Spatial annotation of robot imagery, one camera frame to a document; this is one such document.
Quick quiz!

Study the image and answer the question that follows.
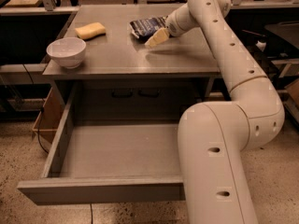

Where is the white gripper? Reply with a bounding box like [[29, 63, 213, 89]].
[[145, 4, 199, 48]]

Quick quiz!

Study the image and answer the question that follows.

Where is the blue chip bag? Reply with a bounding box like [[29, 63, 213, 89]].
[[129, 17, 166, 39]]

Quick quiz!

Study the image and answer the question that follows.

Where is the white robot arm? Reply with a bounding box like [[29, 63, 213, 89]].
[[146, 0, 285, 224]]

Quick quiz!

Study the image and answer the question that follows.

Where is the grey open top drawer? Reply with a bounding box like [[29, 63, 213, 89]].
[[17, 83, 200, 206]]

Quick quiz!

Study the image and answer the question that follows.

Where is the grey cabinet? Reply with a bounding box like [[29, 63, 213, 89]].
[[44, 5, 221, 125]]

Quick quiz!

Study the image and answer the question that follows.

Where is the yellow sponge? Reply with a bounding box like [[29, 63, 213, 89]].
[[75, 22, 106, 40]]

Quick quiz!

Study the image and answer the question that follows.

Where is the white bowl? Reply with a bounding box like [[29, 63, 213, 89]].
[[46, 37, 87, 69]]

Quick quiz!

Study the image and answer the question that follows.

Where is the black drawer handle right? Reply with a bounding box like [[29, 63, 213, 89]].
[[138, 89, 161, 98]]

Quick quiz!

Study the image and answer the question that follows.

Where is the black drawer handle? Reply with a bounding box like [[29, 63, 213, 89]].
[[111, 89, 133, 98], [138, 89, 161, 98]]

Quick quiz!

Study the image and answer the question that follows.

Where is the black drawer handle left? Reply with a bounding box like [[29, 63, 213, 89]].
[[111, 89, 133, 98]]

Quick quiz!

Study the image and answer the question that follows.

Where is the black cable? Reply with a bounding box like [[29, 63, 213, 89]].
[[22, 63, 50, 155]]

